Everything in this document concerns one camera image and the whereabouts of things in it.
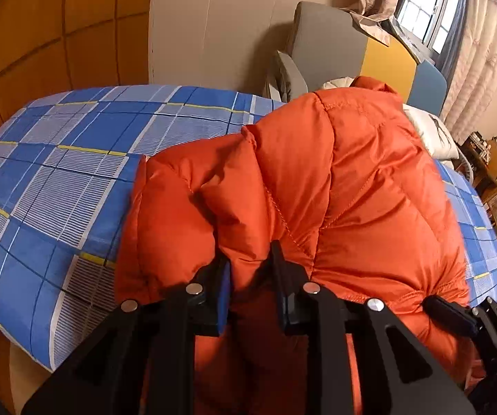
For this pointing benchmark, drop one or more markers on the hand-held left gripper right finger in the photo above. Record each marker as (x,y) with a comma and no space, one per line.
(282,307)

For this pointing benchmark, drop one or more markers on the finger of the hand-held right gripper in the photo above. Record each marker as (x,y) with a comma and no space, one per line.
(451,315)

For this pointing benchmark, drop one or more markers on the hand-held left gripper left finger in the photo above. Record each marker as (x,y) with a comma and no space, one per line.
(222,298)

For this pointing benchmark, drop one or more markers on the orange puffer jacket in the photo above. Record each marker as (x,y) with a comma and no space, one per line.
(360,181)

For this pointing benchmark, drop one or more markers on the white fan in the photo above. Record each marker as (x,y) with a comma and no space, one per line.
(464,167)

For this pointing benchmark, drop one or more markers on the blue plaid bed sheet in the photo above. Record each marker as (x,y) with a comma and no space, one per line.
(58,181)

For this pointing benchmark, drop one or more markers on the grey padded cushion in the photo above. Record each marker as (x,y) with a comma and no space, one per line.
(289,73)

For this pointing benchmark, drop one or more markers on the padded panel headboard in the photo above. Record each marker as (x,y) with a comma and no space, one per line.
(330,39)

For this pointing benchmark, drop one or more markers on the wooden wardrobe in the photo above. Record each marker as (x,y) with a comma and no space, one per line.
(79,30)

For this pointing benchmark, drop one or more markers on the window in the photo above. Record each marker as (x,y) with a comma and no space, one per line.
(430,4)

